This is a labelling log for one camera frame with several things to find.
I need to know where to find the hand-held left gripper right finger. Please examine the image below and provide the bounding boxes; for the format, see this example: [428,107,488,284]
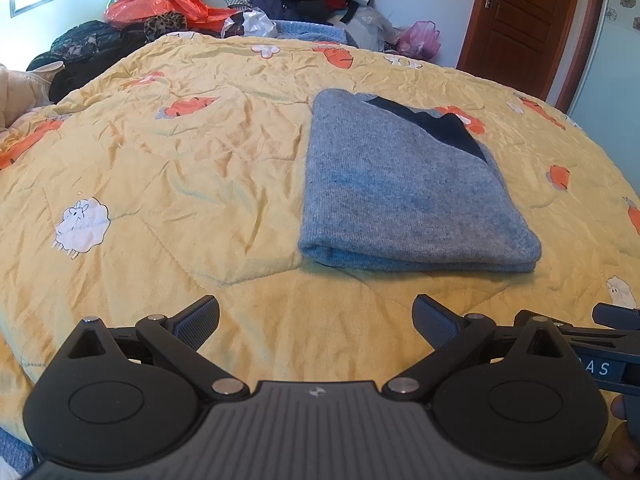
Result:
[382,294,576,401]

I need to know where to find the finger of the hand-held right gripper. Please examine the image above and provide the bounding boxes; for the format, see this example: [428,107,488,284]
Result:
[514,309,640,348]
[592,303,640,332]

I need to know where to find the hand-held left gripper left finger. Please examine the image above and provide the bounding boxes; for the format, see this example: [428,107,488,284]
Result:
[50,295,251,401]

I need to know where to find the grey sweater with navy sleeves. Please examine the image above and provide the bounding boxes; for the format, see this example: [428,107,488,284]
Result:
[298,88,544,274]

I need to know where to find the heap of black clothes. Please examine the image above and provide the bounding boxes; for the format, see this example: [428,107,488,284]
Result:
[27,20,152,104]

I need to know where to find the person's right hand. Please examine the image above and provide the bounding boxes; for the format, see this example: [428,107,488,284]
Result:
[604,396,640,478]

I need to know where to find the yellow printed quilt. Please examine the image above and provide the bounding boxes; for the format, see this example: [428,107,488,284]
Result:
[0,32,640,466]

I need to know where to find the blue cloth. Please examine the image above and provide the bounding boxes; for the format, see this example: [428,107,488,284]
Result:
[0,430,37,473]

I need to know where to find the pink plastic bag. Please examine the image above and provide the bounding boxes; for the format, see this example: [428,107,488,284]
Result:
[397,21,442,61]

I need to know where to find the beige cloth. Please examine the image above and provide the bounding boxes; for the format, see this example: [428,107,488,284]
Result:
[0,61,67,129]

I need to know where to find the leopard print cloth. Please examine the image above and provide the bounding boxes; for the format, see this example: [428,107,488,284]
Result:
[144,11,189,39]

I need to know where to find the grey plastic bag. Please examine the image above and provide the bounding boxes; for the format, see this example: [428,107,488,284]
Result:
[344,6,402,52]

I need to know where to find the white crumpled plastic bag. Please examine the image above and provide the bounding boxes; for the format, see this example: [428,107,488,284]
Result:
[222,7,279,39]

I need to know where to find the brown wooden door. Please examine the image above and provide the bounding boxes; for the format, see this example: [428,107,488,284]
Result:
[457,0,586,102]

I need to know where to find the light blue knit garment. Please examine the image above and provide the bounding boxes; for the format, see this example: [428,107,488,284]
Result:
[272,20,359,49]

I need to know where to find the orange plastic bag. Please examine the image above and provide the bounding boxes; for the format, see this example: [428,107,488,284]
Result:
[104,0,237,31]

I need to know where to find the navy padded garment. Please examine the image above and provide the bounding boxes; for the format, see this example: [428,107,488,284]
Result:
[244,0,332,24]

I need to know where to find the brown wooden door frame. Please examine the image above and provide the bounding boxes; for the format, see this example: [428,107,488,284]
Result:
[456,0,609,114]

